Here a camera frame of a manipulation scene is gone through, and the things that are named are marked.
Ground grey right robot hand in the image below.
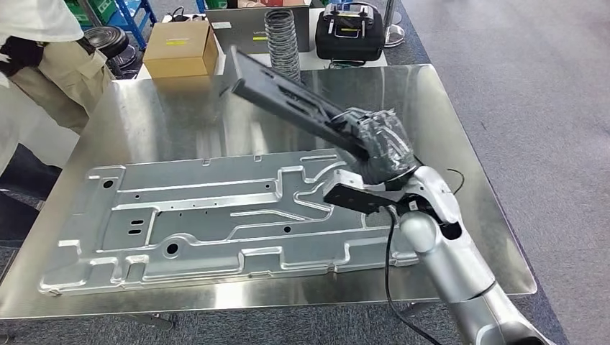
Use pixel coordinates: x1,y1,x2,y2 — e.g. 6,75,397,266
332,108,421,186

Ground black plastic panel part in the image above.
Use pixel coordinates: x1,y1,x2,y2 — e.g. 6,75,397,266
223,45,373,161

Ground stainless steel workbench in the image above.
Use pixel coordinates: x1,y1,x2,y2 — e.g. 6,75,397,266
0,63,539,332

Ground blue metal shelf rack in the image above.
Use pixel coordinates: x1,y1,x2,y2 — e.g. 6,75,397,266
114,0,159,49

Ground black carry case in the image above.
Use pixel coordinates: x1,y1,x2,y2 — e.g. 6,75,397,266
314,1,386,63

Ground white table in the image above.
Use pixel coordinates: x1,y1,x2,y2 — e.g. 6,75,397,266
135,6,390,80

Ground stamped silver metal plate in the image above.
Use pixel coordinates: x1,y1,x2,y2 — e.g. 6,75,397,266
38,148,421,298

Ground brown cardboard box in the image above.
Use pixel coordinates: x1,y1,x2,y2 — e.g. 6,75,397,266
142,19,221,80

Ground black round stool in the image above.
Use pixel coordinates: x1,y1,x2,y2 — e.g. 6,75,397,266
83,25,140,80

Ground green plastic crate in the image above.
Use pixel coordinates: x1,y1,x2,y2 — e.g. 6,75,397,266
63,0,121,27

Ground person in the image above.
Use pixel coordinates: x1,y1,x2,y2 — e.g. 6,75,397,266
0,0,116,201

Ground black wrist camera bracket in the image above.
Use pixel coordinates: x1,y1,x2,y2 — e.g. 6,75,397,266
322,169,416,216

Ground thin black wrist wire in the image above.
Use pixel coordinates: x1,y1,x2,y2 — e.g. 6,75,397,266
446,167,466,197

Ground chrome stand post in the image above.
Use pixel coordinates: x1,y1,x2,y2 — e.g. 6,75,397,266
383,0,406,48

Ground black camera cable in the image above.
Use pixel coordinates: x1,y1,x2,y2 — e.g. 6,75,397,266
383,207,442,345

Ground grey ribbed hose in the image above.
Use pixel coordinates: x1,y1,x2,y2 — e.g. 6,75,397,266
263,8,303,83

